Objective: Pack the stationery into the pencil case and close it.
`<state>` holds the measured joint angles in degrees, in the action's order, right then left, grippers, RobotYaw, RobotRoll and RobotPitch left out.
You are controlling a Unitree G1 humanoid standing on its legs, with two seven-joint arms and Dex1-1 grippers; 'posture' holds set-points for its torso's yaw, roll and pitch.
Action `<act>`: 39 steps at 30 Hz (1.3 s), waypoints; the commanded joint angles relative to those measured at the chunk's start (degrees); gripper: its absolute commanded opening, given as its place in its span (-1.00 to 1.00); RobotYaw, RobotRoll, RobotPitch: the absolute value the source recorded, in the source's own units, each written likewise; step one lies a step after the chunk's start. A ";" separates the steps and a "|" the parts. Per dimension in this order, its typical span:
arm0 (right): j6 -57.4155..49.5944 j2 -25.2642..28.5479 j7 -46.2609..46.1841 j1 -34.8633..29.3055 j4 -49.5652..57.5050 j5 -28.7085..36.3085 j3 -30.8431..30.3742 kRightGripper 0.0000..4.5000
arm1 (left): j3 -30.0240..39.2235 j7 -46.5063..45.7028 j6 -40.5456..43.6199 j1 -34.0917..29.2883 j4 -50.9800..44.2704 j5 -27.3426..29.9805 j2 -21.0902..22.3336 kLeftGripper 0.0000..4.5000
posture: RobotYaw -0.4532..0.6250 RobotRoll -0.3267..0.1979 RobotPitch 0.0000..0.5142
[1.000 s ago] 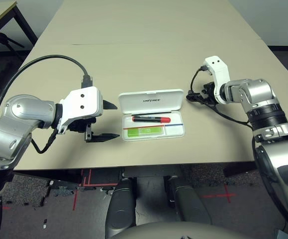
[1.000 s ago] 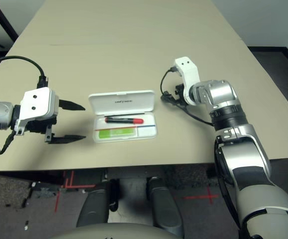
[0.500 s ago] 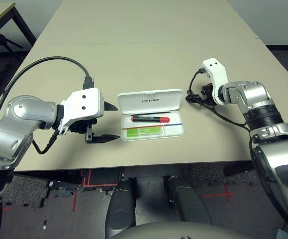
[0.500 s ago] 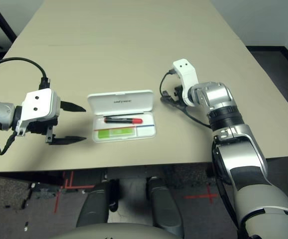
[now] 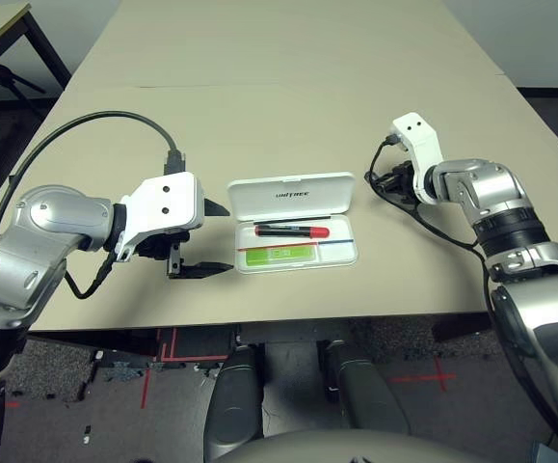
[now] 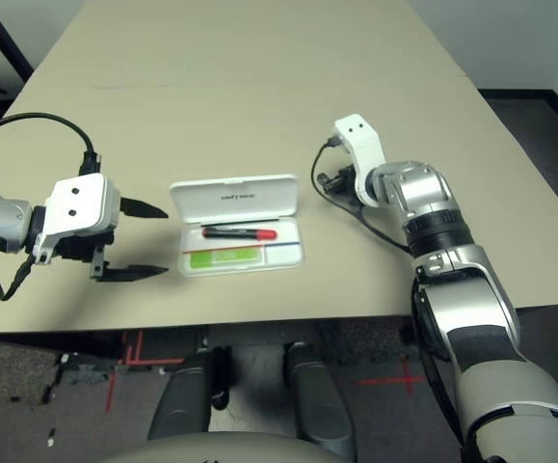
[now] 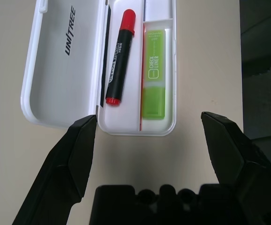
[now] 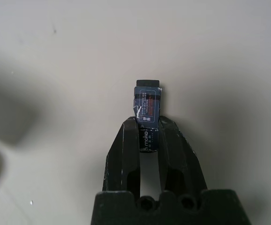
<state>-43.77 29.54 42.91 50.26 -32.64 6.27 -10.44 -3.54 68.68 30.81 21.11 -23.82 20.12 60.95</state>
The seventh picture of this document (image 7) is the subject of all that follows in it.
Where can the white plastic pencil case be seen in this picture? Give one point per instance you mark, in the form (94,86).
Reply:
(55,82)

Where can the black marker with red cap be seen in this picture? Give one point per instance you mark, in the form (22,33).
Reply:
(120,65)

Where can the green highlighter pen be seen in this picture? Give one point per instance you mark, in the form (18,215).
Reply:
(154,70)

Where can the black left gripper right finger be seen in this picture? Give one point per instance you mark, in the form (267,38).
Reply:
(233,150)

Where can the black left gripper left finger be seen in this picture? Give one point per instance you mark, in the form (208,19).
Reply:
(74,152)

